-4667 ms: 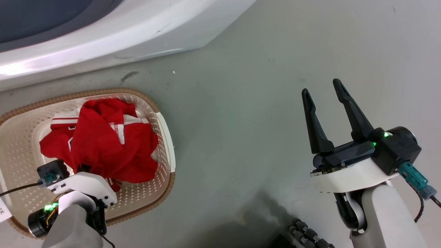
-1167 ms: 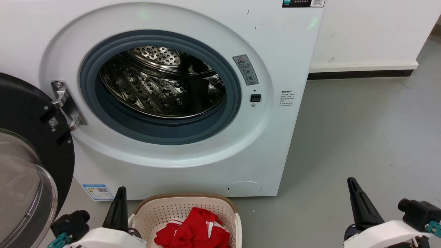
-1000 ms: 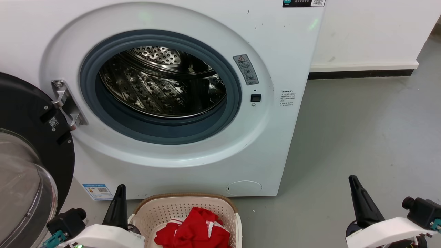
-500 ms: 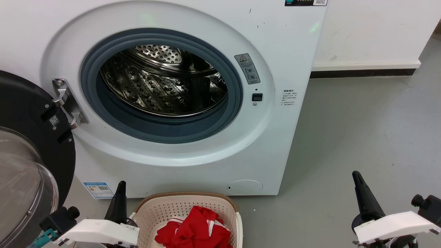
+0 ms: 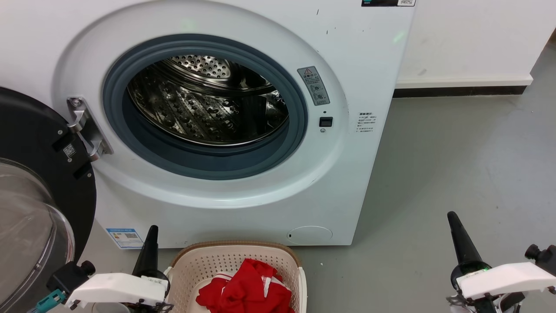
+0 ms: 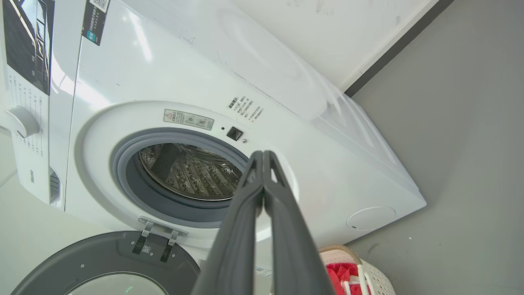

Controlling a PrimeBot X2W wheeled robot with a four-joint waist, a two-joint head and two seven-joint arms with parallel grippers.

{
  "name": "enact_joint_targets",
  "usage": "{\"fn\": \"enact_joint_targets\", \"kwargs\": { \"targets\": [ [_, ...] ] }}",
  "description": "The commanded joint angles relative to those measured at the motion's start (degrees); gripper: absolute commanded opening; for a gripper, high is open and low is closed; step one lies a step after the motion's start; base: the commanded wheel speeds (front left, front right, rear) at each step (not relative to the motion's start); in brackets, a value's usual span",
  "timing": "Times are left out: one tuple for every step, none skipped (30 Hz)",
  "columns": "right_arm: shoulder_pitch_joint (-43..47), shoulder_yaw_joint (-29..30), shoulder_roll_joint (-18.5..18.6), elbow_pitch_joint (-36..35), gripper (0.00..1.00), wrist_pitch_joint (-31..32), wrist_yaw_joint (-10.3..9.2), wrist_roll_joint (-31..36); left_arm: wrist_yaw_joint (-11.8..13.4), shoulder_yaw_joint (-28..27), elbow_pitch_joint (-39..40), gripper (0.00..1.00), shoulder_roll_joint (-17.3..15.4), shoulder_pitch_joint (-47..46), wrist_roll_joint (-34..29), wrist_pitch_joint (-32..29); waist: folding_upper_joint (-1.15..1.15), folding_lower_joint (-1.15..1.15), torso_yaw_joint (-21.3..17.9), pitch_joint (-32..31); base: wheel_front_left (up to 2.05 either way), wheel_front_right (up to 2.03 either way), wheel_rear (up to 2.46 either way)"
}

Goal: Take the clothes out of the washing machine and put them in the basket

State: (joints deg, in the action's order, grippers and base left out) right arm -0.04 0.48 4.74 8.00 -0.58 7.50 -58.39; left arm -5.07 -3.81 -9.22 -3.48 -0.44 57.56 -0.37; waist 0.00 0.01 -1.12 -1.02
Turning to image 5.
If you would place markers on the black baseboard strip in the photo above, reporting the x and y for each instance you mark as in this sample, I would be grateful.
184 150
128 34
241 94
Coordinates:
460 91

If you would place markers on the blue energy label sticker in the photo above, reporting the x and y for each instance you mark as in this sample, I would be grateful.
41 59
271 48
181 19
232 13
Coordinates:
124 238

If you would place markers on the black door latch socket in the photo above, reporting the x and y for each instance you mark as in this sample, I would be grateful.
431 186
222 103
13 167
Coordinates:
325 121

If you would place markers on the grey warning sticker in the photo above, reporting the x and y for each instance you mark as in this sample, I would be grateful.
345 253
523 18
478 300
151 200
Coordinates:
313 86

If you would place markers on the small QR code sticker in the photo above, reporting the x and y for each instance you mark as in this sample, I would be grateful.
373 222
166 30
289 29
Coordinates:
69 151

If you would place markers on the small printed text sticker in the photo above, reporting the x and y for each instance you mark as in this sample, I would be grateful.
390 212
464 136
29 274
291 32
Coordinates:
366 122

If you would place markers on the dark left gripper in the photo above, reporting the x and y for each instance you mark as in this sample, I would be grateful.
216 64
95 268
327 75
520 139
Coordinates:
152 273

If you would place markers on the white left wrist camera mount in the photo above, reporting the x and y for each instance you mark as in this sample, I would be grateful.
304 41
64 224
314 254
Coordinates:
117 289

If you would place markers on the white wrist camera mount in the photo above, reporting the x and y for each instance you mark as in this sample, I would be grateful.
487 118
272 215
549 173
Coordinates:
504 278
117 289

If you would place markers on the red garment with white stripes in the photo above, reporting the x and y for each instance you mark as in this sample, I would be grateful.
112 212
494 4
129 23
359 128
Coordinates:
247 289

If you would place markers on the white front-load washing machine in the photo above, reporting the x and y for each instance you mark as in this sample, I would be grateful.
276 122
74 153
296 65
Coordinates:
360 182

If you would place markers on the round white filter cover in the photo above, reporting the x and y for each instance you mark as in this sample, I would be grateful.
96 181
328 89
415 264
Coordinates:
309 234

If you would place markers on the silver metal door hinge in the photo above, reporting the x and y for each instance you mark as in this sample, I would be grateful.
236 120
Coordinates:
82 121

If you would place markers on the black washer door with glass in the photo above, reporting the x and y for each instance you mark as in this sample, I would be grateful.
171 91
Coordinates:
30 130

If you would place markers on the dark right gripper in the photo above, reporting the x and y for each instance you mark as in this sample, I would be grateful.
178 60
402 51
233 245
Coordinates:
471 266

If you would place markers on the cream plastic laundry basket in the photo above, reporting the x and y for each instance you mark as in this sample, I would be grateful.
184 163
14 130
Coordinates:
200 261

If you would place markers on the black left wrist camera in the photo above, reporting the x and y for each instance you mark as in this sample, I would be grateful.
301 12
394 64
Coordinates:
67 276

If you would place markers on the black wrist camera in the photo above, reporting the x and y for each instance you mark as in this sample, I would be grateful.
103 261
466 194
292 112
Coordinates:
543 256
67 276

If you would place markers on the white wall ledge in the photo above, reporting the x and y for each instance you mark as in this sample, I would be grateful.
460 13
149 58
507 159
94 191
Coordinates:
464 81

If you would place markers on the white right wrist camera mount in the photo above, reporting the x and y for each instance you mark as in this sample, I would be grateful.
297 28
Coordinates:
504 278

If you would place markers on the stainless steel washing machine drum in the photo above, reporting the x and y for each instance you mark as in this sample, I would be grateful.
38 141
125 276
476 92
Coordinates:
195 113

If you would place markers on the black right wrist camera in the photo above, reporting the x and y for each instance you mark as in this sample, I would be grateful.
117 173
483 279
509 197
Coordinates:
543 256

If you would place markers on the grey rubber door gasket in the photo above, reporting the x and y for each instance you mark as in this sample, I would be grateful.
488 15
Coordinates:
213 163

